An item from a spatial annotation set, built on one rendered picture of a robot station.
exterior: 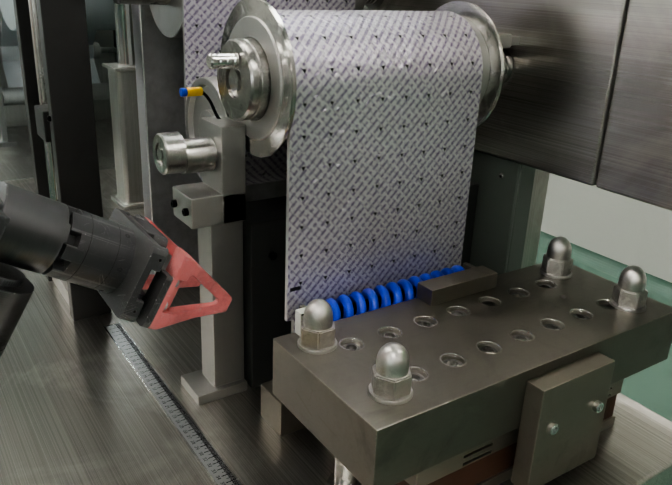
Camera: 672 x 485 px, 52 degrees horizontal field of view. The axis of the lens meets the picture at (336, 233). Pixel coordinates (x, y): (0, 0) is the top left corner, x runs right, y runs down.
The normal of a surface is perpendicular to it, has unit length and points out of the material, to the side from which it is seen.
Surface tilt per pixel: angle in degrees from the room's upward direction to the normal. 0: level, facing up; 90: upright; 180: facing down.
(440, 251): 90
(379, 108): 90
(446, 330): 0
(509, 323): 0
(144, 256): 60
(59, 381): 0
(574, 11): 90
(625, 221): 90
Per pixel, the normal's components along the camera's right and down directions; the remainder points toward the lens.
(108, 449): 0.04, -0.93
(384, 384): -0.44, 0.30
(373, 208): 0.55, 0.32
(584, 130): -0.83, 0.16
